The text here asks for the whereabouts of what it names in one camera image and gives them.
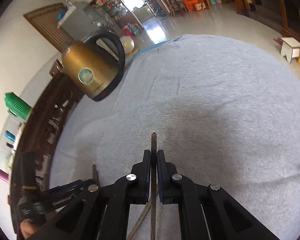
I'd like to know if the grey refrigerator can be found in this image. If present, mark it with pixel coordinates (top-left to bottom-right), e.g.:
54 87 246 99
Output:
57 2 110 40

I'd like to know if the carved dark wooden table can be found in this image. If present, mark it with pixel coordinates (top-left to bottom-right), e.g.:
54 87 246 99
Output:
10 60 83 232

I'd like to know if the green thermos jug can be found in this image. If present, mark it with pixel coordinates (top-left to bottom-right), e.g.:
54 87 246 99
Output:
4 92 32 121

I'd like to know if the person's left hand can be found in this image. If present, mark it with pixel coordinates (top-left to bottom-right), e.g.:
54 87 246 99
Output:
20 219 40 239

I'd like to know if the grey towel table cover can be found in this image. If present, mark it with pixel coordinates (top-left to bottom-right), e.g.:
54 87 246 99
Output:
50 35 300 239

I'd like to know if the white small stool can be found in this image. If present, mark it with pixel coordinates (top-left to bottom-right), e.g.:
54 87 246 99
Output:
280 37 300 63

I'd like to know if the gold electric kettle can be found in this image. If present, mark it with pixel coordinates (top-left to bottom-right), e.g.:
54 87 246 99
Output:
61 30 126 102

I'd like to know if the blue slim bottle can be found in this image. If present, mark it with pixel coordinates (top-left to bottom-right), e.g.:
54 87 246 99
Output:
5 130 15 142

